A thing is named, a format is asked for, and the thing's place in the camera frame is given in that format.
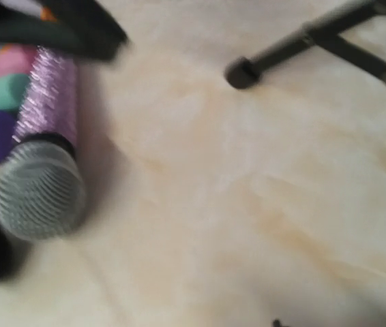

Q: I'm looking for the glitter microphone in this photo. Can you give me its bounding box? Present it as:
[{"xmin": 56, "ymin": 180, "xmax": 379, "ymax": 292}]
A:
[{"xmin": 0, "ymin": 47, "xmax": 86, "ymax": 241}]

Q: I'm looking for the teal microphone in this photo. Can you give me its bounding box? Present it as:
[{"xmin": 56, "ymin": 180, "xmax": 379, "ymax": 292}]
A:
[{"xmin": 0, "ymin": 74, "xmax": 29, "ymax": 112}]

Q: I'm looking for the pink microphone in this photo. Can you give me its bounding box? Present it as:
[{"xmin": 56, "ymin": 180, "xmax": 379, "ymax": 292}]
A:
[{"xmin": 0, "ymin": 45, "xmax": 36, "ymax": 77}]

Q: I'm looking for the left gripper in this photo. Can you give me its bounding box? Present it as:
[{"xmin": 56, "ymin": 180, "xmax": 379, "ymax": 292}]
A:
[{"xmin": 0, "ymin": 0, "xmax": 128, "ymax": 62}]

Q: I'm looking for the black tripod microphone stand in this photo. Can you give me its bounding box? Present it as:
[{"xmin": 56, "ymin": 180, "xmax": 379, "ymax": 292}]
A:
[{"xmin": 224, "ymin": 1, "xmax": 386, "ymax": 90}]

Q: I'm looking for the orange microphone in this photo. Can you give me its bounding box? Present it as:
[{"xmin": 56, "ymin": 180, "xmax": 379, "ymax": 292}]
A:
[{"xmin": 40, "ymin": 7, "xmax": 57, "ymax": 22}]

